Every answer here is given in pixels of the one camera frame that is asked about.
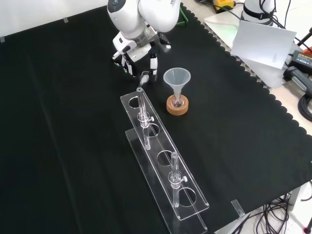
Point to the white paper sheet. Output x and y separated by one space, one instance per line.
263 44

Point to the pale board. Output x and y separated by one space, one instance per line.
219 26

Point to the yellow stop button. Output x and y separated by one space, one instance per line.
224 3

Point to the translucent plastic funnel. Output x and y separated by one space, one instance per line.
176 78

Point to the small round-bottom glass flask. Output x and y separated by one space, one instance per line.
177 102

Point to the black cloth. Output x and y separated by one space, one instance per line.
73 122

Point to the clear acrylic funnel stand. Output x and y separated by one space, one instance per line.
168 168

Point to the clear glass weighing funnel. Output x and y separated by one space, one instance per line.
144 78

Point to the black power adapter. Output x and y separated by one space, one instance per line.
302 58

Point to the clear tape strip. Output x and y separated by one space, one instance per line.
238 207

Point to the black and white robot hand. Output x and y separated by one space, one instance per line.
126 45

